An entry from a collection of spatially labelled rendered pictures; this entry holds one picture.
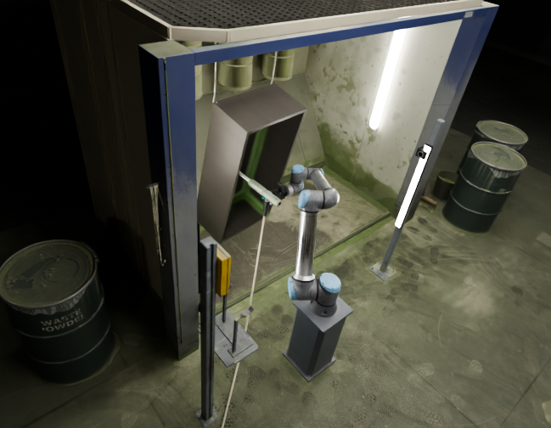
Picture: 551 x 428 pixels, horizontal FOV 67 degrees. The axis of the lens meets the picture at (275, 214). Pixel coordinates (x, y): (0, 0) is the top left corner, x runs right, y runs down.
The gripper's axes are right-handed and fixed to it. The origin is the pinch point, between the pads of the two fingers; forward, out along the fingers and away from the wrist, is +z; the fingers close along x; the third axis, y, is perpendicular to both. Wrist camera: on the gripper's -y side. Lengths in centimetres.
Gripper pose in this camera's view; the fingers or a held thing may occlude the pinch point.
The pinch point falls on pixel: (266, 198)
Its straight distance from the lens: 300.2
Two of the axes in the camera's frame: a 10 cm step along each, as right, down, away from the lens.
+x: -6.9, -5.6, 4.7
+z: -7.1, 3.6, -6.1
